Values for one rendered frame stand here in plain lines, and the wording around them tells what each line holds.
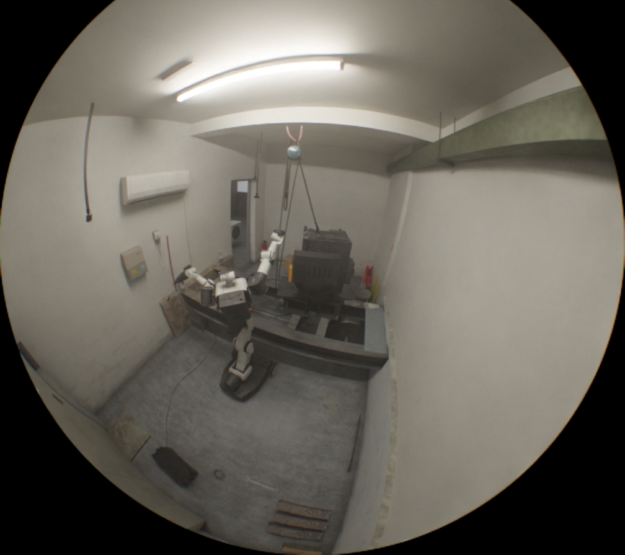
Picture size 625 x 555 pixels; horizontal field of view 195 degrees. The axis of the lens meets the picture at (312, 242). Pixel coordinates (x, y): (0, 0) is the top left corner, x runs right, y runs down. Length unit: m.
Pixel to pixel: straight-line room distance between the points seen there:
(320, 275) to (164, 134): 2.41
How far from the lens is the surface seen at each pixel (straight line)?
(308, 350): 2.18
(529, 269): 0.87
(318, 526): 2.27
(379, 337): 2.22
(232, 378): 2.12
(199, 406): 2.48
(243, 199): 9.33
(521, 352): 0.86
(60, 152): 2.17
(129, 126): 2.33
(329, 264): 1.75
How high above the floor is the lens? 2.22
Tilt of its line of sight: 21 degrees down
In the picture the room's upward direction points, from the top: 7 degrees clockwise
